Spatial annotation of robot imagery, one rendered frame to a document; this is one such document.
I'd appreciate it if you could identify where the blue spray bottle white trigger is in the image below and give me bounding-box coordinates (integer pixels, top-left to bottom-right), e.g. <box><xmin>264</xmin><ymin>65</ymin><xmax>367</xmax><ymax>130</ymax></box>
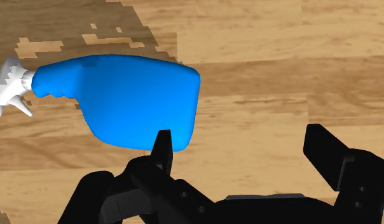
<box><xmin>0</xmin><ymin>54</ymin><xmax>202</xmax><ymax>153</ymax></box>

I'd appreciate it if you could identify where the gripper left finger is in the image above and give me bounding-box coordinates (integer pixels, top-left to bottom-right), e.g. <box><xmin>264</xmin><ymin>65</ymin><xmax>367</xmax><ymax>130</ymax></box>
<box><xmin>57</xmin><ymin>129</ymin><xmax>216</xmax><ymax>224</ymax></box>

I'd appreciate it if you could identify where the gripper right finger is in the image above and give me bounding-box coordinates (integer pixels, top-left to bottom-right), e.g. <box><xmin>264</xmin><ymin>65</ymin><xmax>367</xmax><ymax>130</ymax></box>
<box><xmin>303</xmin><ymin>123</ymin><xmax>384</xmax><ymax>224</ymax></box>

